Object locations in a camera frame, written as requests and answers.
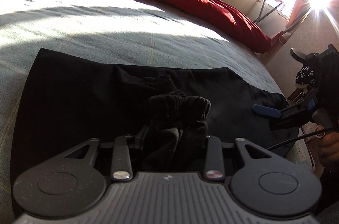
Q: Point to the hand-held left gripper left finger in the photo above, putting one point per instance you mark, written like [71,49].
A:
[141,138]

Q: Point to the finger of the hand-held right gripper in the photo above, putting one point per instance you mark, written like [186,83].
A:
[299,55]
[266,110]

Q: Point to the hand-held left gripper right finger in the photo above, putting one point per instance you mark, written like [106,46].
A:
[213,146]

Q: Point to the person's right hand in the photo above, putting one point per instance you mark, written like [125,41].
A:
[329,150]

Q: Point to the dark star-print garment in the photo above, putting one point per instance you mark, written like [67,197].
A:
[306,75]

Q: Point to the wooden chair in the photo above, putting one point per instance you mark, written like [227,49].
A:
[298,95]

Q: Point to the pink curtain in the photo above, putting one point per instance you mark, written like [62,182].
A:
[304,1]

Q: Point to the bed with green plaid sheet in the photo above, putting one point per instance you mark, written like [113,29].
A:
[106,28]

